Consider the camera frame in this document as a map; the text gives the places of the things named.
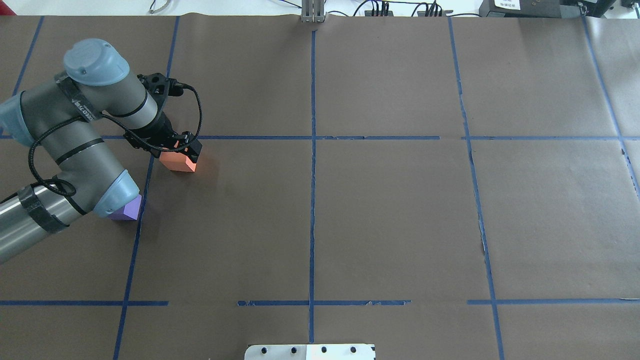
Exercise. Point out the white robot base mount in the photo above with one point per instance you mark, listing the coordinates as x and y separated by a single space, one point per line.
327 351

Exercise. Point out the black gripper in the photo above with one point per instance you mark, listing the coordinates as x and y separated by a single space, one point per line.
161 128

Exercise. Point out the black device box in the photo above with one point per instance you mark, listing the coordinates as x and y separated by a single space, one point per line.
553 9

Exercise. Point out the black power strip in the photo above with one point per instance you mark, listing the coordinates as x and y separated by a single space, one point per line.
379 13
433 13

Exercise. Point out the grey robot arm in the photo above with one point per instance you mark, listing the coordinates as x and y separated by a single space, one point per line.
75 172

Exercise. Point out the grey aluminium camera post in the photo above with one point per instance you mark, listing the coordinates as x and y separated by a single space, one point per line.
313 11

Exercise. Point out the orange foam cube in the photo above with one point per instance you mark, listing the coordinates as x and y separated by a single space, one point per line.
177 162

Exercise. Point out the purple foam cube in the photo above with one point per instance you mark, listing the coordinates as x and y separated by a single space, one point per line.
129 212

